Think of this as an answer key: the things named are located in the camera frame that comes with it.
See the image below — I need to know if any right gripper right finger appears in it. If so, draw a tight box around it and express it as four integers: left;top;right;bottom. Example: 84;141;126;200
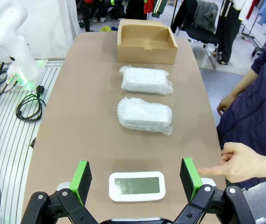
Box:
172;158;256;224

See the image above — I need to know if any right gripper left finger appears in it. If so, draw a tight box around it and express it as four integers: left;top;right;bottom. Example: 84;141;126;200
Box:
20;160;99;224

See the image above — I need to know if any white digital clock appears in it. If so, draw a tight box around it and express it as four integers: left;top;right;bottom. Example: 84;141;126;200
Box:
108;171;166;202

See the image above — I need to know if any bubble clock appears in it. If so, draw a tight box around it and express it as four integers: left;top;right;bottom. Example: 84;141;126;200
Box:
119;65;173;95
117;97;173;135

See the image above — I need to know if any person right forearm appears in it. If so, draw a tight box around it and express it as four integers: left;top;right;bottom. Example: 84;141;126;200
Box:
230;69;258;98

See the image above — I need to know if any person left hand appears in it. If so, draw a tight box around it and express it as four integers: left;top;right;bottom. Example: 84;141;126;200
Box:
197;142;266;184

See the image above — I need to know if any person right hand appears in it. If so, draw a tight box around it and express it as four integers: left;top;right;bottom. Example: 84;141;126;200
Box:
216;93;237;117

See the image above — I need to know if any person in navy jacket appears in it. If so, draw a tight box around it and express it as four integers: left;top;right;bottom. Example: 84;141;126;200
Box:
216;29;266;190

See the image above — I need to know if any open brown cardboard box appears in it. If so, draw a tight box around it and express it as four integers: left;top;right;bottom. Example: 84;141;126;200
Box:
116;19;179;65

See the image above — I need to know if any black office chair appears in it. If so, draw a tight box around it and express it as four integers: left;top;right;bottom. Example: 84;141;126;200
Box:
181;0;220;70

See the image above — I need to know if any black striped hanging garment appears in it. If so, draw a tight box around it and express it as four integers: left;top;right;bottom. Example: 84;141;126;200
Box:
216;0;243;65

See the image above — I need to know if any white fabric curtain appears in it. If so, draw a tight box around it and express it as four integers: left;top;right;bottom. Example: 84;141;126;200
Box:
13;0;83;62

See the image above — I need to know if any metal garment rack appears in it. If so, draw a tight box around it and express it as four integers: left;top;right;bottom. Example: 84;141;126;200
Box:
239;21;265;57

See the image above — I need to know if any grey jacket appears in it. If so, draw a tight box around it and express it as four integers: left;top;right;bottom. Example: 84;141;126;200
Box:
193;0;219;33

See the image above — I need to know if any dark green striped garment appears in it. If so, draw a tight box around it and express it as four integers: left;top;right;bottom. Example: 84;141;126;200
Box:
151;0;169;18

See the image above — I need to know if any red hanging garment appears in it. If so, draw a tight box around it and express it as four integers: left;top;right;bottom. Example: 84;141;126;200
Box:
144;0;155;14

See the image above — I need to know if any slotted aluminium base plate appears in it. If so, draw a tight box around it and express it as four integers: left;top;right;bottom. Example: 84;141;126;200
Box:
0;59;65;224

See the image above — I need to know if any coiled black power cable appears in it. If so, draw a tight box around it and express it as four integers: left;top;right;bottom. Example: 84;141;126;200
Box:
15;85;47;121

